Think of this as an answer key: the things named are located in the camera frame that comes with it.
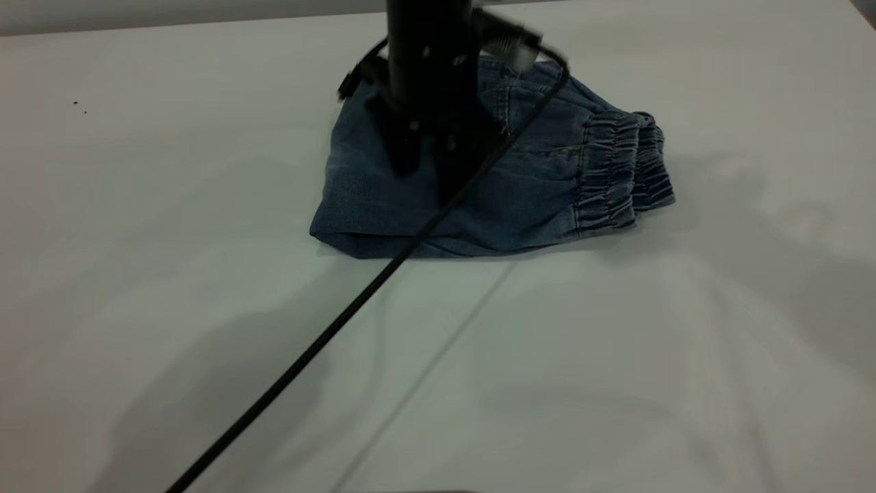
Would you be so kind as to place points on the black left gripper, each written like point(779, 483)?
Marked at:
point(431, 68)

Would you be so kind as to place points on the blue denim shorts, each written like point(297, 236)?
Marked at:
point(547, 178)

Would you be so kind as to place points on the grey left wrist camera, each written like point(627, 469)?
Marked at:
point(510, 46)

